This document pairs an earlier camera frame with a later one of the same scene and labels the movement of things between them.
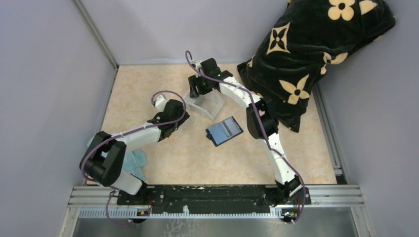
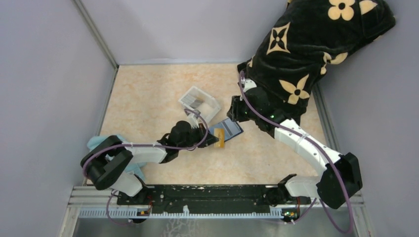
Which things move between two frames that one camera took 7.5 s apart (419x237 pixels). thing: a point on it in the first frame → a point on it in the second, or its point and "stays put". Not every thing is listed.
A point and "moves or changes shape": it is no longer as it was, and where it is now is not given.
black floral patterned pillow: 307,38 stays put
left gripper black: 185,116 → 202,133
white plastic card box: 208,104 moves or changes shape
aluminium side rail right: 339,171 stays put
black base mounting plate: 212,199 stays put
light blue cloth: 133,161 stays put
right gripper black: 193,81 → 234,110
